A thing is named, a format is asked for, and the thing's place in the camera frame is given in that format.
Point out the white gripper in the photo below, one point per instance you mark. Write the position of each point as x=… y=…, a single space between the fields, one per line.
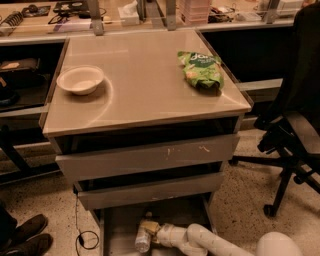
x=165 y=233

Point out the clear plastic water bottle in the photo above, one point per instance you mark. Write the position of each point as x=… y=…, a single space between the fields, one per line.
x=143 y=237

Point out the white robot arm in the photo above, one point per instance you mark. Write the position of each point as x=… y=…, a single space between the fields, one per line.
x=196 y=240

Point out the open bottom drawer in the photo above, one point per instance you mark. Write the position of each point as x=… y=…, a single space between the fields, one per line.
x=119 y=225

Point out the middle grey drawer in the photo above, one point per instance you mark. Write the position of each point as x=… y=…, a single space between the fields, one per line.
x=150 y=192

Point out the grey drawer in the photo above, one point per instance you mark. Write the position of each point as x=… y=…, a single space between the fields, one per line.
x=145 y=158
x=150 y=192

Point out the top grey drawer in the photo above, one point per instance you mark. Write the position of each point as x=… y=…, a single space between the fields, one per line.
x=145 y=158

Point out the grey drawer cabinet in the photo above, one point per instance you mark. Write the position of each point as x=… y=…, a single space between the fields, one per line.
x=144 y=99

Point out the lower brown shoe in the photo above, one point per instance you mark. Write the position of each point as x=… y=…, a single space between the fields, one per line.
x=36 y=246

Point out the brown shoe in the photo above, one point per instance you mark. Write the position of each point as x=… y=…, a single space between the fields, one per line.
x=36 y=246
x=30 y=228

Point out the upper brown shoe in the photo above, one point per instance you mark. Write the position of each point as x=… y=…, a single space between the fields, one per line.
x=30 y=228

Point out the white paper bowl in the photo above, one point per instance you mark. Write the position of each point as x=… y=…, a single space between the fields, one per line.
x=80 y=80

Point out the green snack bag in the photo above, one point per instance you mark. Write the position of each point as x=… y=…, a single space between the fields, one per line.
x=202 y=70

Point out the black office chair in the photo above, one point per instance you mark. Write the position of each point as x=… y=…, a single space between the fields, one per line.
x=291 y=123

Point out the white tissue box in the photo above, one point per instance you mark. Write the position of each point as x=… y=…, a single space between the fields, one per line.
x=128 y=14

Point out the pink stacked trays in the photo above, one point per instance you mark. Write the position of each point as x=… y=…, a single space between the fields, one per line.
x=194 y=12

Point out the black coiled spring tool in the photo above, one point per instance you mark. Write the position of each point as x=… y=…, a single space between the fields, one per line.
x=10 y=23

